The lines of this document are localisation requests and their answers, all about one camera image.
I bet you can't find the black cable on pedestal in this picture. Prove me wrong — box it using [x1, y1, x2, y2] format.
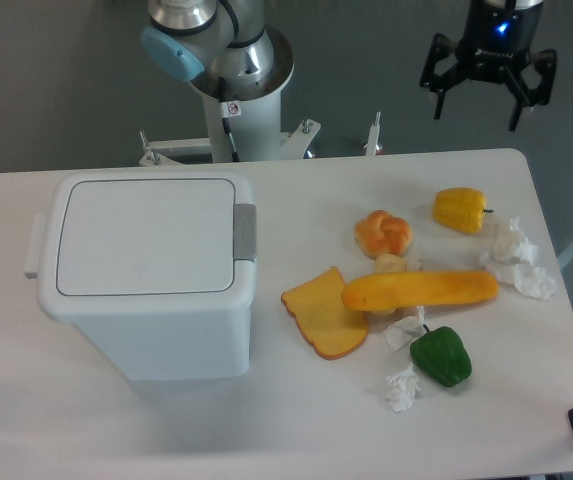
[221, 116, 241, 164]

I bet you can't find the small round bread bun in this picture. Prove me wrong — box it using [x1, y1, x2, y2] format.
[372, 254, 407, 274]

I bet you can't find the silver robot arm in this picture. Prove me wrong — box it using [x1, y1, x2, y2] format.
[141, 1, 557, 130]

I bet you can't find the green bell pepper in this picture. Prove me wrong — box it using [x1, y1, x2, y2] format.
[410, 326, 472, 388]

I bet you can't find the toast bread slice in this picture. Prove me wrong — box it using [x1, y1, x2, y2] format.
[281, 266, 369, 360]

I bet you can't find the white metal base frame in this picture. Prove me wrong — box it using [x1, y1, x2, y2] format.
[139, 111, 383, 167]

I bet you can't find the crumpled tissue at front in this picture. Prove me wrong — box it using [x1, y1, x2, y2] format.
[384, 363, 421, 413]

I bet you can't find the yellow bell pepper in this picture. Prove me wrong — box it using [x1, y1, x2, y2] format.
[432, 187, 493, 234]

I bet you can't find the long orange baguette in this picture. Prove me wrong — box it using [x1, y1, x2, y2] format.
[341, 270, 499, 312]

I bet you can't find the white plastic trash can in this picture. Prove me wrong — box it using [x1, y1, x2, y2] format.
[36, 167, 257, 381]

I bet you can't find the knotted bread roll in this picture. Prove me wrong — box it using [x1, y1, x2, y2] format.
[354, 210, 413, 259]

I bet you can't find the crumpled tissue near baguette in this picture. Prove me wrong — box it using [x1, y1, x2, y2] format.
[383, 306, 427, 353]

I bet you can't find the large crumpled white tissue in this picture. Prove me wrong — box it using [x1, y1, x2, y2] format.
[476, 217, 557, 300]

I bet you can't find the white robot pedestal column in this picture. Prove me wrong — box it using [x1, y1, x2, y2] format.
[201, 92, 281, 163]

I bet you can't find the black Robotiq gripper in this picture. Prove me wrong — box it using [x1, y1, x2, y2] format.
[419, 0, 558, 131]

